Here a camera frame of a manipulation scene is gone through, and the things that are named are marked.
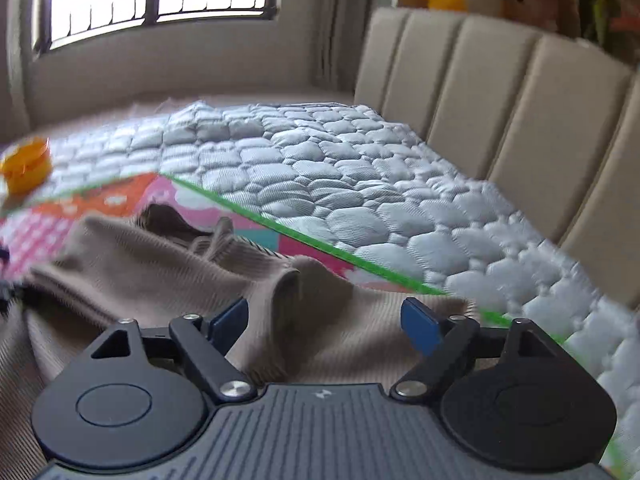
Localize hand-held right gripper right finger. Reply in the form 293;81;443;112
390;296;564;403

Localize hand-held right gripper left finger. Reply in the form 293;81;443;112
90;296;254;404

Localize taupe knit garment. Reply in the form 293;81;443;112
0;204;483;480

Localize colourful printed blanket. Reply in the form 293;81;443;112
0;171;640;476

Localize grey quilted mattress cover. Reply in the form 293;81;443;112
0;101;640;461

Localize beige padded headboard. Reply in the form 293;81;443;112
353;6;640;307

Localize orange yellow plastic cup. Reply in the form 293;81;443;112
0;137;54;197

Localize grey pillow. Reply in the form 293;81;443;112
280;0;406;92

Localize green potted plant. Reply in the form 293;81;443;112
575;0;640;67

